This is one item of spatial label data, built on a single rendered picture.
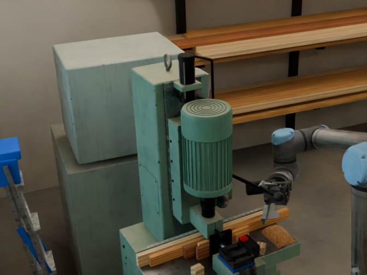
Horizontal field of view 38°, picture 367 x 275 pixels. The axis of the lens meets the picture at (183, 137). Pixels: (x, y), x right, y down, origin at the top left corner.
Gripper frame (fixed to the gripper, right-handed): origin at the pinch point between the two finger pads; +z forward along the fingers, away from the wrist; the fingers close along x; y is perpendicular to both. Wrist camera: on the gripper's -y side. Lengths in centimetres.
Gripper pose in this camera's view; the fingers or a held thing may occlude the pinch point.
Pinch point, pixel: (259, 205)
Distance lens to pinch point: 192.4
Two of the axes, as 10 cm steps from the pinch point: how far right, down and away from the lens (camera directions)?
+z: -3.9, 3.1, -8.7
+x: 1.1, 9.5, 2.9
